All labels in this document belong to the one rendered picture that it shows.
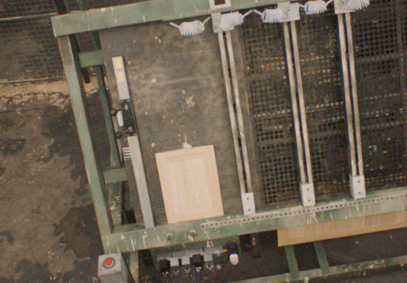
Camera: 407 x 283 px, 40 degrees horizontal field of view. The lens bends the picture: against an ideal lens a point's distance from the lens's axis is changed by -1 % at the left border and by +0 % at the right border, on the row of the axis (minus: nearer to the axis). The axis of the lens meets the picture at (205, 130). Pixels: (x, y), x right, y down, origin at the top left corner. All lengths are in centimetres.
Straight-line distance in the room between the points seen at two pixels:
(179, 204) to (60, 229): 158
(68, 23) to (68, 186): 212
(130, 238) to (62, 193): 163
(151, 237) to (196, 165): 48
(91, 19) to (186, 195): 106
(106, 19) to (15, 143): 266
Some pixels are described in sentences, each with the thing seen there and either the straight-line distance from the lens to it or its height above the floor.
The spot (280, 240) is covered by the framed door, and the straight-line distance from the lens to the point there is 367.
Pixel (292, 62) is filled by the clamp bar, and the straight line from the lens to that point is 286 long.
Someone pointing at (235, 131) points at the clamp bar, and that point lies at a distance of 289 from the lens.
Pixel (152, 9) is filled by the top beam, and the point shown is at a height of 193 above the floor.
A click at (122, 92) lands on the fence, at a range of 289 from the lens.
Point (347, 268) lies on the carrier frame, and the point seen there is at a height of 18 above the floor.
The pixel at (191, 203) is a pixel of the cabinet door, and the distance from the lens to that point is 307.
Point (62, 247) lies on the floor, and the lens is 434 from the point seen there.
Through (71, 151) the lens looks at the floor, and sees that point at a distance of 495.
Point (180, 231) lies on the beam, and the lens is 310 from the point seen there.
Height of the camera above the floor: 339
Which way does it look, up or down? 45 degrees down
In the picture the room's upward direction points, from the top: 10 degrees counter-clockwise
